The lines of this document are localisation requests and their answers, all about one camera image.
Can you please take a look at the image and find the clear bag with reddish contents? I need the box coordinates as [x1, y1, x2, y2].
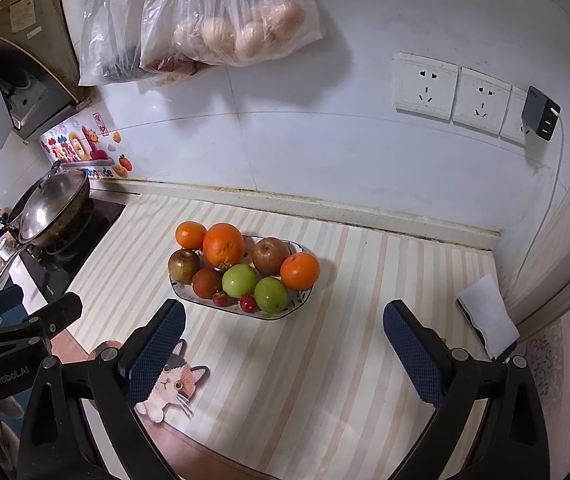
[140, 0, 213, 86]

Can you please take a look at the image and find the white wall socket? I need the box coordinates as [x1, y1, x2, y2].
[452, 66, 514, 136]
[500, 85, 533, 143]
[393, 52, 460, 122]

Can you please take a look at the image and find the cat-shaped mat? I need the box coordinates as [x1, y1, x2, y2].
[135, 339, 211, 422]

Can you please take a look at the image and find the green apple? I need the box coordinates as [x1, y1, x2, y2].
[222, 263, 260, 298]
[254, 276, 290, 314]

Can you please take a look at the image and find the dark red apple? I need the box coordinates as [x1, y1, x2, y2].
[167, 249, 202, 283]

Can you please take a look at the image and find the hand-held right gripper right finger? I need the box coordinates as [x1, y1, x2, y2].
[382, 300, 550, 480]

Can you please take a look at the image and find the colourful wall sticker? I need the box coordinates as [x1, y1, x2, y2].
[40, 112, 133, 181]

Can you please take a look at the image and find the medium orange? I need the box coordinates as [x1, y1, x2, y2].
[280, 252, 321, 291]

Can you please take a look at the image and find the floral ceramic plate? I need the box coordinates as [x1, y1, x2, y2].
[168, 235, 314, 321]

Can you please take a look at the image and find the reddish brown round fruit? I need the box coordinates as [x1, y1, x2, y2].
[191, 267, 224, 299]

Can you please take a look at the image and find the clear bag with dark contents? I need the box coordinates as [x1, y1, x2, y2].
[79, 0, 156, 86]

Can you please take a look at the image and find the brown egg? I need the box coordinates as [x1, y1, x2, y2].
[235, 20, 268, 58]
[265, 1, 307, 36]
[201, 16, 238, 51]

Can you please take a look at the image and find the white folded cloth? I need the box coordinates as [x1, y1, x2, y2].
[456, 273, 520, 361]

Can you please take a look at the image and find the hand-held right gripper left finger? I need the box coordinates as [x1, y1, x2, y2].
[15, 298, 187, 480]

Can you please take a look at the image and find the large orange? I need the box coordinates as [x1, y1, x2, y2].
[202, 222, 246, 270]

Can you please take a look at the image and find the dark grey charger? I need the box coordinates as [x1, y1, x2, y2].
[521, 86, 562, 142]

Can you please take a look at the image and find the range hood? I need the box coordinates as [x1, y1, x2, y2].
[0, 0, 96, 148]

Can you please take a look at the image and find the small orange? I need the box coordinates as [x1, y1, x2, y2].
[175, 221, 208, 251]

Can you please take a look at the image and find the glass wok lid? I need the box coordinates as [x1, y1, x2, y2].
[18, 170, 88, 241]

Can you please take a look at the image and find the striped table mat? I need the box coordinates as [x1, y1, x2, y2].
[68, 195, 496, 478]

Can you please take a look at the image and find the black stove top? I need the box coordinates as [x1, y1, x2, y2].
[18, 197, 128, 291]

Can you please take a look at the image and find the metal wok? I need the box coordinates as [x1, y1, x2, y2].
[0, 167, 92, 257]

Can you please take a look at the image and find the white charger cable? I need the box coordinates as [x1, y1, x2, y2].
[512, 105, 566, 288]

